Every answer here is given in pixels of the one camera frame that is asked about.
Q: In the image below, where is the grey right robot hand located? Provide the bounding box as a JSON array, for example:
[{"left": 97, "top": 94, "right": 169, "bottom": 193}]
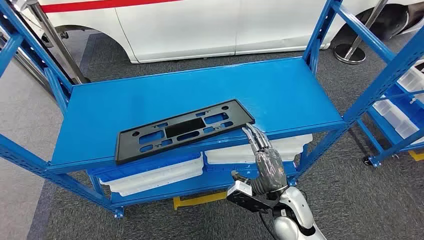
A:
[{"left": 230, "top": 122, "right": 289, "bottom": 194}]

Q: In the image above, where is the black plastic plate frame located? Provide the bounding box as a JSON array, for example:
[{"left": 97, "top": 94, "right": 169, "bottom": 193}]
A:
[{"left": 114, "top": 98, "right": 256, "bottom": 166}]

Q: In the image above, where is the blue metal shelf rack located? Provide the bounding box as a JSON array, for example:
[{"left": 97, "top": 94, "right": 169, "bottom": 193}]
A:
[{"left": 0, "top": 0, "right": 424, "bottom": 220}]

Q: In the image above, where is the blue wheeled shelf rack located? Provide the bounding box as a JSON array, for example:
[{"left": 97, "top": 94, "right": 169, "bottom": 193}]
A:
[{"left": 356, "top": 59, "right": 424, "bottom": 168}]

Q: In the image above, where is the white car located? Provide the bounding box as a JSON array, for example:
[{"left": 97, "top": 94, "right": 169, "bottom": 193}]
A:
[{"left": 36, "top": 0, "right": 424, "bottom": 64}]

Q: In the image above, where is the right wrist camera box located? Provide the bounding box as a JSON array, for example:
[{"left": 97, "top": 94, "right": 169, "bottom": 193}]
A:
[{"left": 226, "top": 181, "right": 277, "bottom": 214}]

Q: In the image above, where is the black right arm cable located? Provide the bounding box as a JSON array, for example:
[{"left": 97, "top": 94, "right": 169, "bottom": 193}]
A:
[{"left": 258, "top": 211, "right": 277, "bottom": 240}]

